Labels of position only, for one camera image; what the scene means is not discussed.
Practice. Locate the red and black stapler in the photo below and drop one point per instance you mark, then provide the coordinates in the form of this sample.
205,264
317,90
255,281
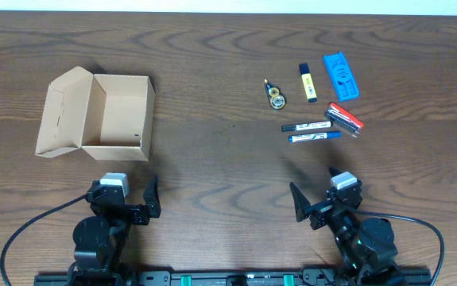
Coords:
343,118

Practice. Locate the yellow highlighter with blue cap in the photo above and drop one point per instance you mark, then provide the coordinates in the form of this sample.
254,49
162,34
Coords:
307,82

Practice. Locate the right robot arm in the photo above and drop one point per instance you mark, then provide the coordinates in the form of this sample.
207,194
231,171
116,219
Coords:
367,247

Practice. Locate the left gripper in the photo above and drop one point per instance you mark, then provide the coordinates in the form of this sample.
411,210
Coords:
131,212

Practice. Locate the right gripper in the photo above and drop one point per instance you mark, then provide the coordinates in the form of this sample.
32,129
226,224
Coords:
323,210

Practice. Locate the brown cardboard box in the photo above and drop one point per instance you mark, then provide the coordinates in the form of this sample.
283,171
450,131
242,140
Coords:
110,117

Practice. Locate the correction tape dispenser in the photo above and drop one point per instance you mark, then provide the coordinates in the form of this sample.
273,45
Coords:
275,96

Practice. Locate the blue plastic stapler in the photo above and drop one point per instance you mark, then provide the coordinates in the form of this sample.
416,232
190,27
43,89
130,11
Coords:
342,79

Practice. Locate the blue marker pen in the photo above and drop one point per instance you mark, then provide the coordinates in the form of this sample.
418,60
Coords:
314,136

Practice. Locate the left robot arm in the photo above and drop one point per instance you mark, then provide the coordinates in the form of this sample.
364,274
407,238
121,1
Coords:
101,238

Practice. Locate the black marker pen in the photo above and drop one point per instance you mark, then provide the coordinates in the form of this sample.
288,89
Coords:
306,126

